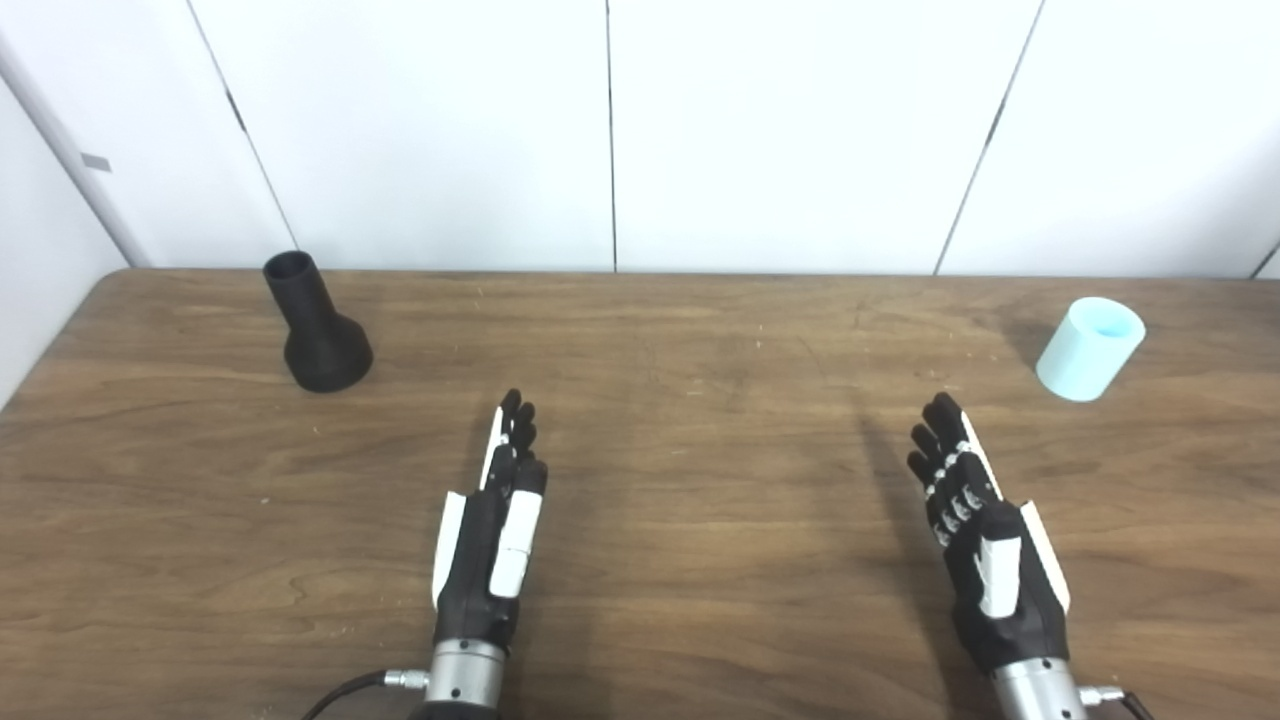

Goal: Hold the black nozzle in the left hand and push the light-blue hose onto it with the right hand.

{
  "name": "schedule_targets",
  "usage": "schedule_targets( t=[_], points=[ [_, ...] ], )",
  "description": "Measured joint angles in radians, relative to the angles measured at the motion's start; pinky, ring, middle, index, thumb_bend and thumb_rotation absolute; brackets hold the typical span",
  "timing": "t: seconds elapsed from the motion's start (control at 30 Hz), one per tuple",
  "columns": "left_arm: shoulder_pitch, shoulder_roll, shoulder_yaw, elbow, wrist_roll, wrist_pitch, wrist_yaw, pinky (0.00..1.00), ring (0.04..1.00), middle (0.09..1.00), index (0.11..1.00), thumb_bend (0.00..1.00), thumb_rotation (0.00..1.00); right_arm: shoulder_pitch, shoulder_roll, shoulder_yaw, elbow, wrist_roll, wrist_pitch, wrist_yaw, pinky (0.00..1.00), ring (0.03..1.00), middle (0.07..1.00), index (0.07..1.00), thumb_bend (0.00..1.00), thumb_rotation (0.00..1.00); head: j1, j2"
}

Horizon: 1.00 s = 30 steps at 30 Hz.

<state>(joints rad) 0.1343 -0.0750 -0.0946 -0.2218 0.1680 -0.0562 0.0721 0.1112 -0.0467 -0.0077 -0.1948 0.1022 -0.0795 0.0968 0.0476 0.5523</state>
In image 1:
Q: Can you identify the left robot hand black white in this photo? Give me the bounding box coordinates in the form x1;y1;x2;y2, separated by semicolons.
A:
430;388;550;653

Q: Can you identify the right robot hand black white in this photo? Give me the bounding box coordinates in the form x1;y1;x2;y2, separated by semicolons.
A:
906;392;1072;676

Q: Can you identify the light-blue hose piece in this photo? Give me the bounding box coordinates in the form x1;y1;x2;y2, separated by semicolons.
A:
1035;296;1147;404

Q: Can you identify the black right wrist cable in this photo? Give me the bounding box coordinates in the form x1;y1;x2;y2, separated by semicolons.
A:
1078;684;1158;720

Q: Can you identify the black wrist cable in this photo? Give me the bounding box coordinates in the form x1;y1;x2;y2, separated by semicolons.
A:
300;668;432;720
1078;684;1158;720

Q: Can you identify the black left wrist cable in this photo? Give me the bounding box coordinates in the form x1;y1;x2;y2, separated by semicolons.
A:
300;668;432;720

